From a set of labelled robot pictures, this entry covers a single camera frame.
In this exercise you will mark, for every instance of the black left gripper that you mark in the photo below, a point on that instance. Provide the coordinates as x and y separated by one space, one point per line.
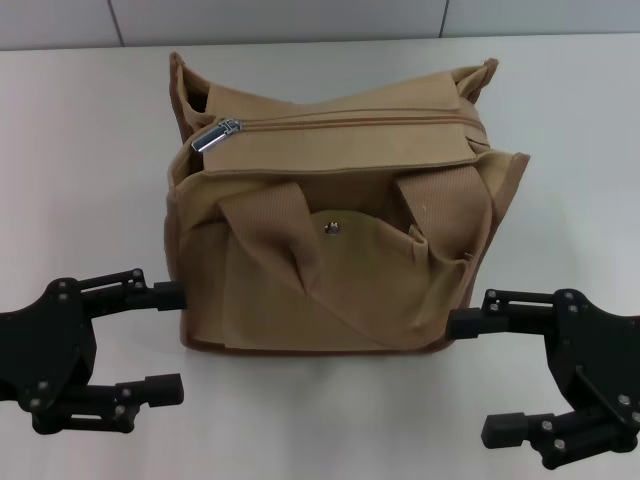
55 340

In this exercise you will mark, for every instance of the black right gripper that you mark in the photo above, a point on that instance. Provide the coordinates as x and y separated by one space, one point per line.
600 345

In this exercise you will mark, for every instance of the khaki canvas food bag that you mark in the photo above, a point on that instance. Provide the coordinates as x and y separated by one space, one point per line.
310 280

